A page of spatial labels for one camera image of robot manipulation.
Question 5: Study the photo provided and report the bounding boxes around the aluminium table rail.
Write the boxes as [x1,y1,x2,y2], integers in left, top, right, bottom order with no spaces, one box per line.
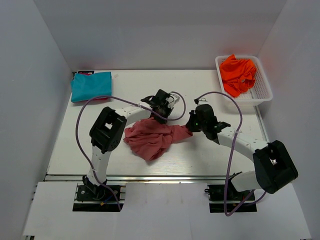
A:
[43,173,253,183]

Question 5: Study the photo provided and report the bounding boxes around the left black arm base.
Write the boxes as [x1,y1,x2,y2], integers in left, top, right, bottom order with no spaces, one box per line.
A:
[72,184,121,213]

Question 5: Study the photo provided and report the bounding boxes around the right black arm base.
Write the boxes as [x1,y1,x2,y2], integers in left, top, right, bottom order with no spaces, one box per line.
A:
[204,183,257,214]

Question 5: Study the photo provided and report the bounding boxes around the white plastic basket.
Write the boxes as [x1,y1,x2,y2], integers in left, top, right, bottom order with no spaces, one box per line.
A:
[215,55,273,107]

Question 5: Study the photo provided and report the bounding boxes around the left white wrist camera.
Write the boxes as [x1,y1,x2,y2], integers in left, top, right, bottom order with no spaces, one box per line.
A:
[168,91,180,106]

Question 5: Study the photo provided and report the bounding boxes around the orange t-shirt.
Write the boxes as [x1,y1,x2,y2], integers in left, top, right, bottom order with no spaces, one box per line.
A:
[219,54,257,98]

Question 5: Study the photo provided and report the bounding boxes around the dusty red t-shirt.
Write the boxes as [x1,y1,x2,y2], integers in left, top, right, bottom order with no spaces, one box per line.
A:
[123,117,193,162]

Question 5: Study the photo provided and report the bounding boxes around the folded magenta t-shirt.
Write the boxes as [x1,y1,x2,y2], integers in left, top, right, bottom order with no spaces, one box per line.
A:
[77,70,95,76]

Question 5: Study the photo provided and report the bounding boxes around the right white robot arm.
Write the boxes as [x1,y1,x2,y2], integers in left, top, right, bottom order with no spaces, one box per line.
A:
[186,104,299,200]

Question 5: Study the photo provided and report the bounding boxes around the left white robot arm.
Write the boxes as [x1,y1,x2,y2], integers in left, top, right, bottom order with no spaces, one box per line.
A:
[82,89,180,200]

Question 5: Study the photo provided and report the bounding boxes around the folded teal t-shirt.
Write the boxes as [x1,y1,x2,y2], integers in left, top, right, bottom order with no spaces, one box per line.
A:
[70,72,113,103]

